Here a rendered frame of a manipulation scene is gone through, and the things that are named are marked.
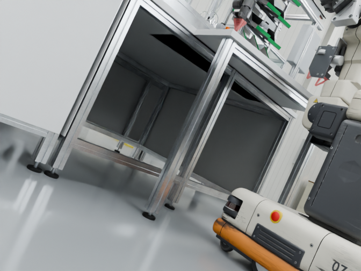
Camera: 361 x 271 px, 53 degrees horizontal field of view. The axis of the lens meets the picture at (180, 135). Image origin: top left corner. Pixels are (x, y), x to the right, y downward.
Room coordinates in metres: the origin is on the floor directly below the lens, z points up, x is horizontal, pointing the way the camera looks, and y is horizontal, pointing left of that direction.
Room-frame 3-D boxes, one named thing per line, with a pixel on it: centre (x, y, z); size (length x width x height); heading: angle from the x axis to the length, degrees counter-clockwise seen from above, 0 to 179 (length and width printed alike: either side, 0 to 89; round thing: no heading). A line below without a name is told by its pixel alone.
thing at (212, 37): (2.03, -0.17, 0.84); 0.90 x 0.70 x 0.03; 127
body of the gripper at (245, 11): (2.05, -0.03, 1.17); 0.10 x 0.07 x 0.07; 134
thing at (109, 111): (3.61, 0.41, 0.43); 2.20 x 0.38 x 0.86; 134
